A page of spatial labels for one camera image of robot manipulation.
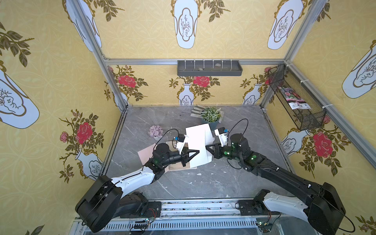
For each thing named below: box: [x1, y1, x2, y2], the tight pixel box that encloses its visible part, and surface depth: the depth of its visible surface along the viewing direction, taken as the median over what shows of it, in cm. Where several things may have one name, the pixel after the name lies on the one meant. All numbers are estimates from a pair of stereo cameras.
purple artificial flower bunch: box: [147, 125, 164, 138], surface depth 96 cm
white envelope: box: [185, 123, 215, 169], surface depth 75 cm
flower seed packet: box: [277, 86, 312, 111], surface depth 79 cm
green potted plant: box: [200, 106, 222, 123], surface depth 97 cm
